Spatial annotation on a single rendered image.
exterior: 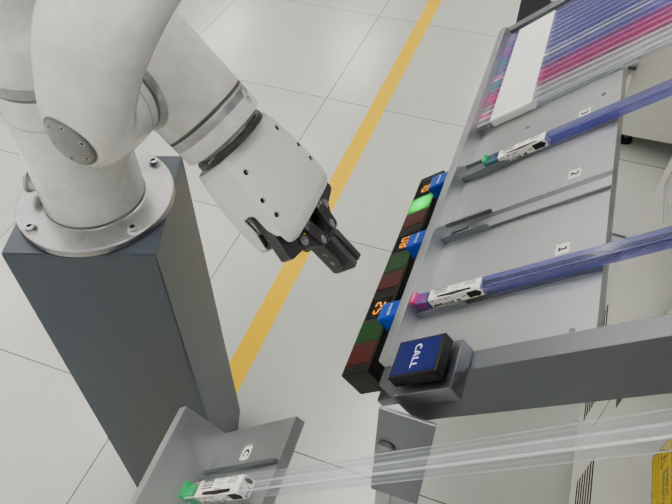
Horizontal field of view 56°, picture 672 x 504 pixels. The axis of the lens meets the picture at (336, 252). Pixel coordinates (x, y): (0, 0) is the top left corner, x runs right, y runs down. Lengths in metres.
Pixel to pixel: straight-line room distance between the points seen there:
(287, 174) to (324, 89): 1.68
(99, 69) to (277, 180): 0.20
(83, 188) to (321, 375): 0.84
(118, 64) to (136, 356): 0.57
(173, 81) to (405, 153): 1.50
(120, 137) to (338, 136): 1.58
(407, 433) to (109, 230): 0.42
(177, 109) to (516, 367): 0.34
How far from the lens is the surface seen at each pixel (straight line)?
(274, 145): 0.59
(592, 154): 0.70
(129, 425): 1.13
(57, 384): 1.57
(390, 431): 0.58
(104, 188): 0.76
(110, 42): 0.45
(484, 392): 0.57
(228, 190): 0.56
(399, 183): 1.88
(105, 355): 0.96
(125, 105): 0.47
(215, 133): 0.55
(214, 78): 0.55
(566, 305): 0.56
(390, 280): 0.76
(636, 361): 0.50
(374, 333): 0.71
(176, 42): 0.55
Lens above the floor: 1.24
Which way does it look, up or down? 48 degrees down
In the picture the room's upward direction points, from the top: straight up
